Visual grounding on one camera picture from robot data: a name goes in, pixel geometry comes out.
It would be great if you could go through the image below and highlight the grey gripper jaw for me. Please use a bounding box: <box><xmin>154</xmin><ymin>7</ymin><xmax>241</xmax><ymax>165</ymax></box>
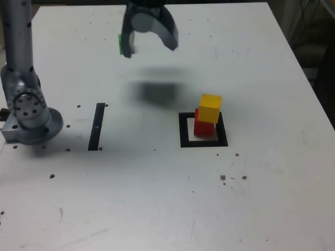
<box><xmin>122</xmin><ymin>4</ymin><xmax>137</xmax><ymax>59</ymax></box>
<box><xmin>131</xmin><ymin>6</ymin><xmax>180</xmax><ymax>52</ymax></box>

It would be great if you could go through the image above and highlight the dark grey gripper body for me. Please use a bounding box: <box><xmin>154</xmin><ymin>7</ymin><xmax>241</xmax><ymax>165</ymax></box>
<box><xmin>128</xmin><ymin>3</ymin><xmax>164</xmax><ymax>13</ymax></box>

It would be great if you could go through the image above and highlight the green cube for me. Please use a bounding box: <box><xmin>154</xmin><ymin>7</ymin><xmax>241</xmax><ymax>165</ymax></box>
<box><xmin>117</xmin><ymin>33</ymin><xmax>136</xmax><ymax>55</ymax></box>

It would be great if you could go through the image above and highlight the yellow cube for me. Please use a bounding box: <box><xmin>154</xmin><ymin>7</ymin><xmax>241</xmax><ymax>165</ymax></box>
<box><xmin>198</xmin><ymin>93</ymin><xmax>222</xmax><ymax>124</ymax></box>

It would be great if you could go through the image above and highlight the red cube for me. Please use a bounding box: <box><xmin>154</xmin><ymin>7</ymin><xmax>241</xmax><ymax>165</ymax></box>
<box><xmin>193</xmin><ymin>108</ymin><xmax>216</xmax><ymax>136</ymax></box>

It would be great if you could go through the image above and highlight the black tape square outline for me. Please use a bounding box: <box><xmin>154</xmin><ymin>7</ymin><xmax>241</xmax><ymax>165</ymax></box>
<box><xmin>178</xmin><ymin>111</ymin><xmax>229</xmax><ymax>149</ymax></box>

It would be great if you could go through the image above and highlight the black tape strip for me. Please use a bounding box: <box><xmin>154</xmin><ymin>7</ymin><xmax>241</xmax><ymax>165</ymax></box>
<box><xmin>87</xmin><ymin>102</ymin><xmax>106</xmax><ymax>152</ymax></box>

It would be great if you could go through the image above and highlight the white metal rack frame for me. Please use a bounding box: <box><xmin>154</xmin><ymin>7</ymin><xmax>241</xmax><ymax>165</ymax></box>
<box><xmin>278</xmin><ymin>0</ymin><xmax>319</xmax><ymax>47</ymax></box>

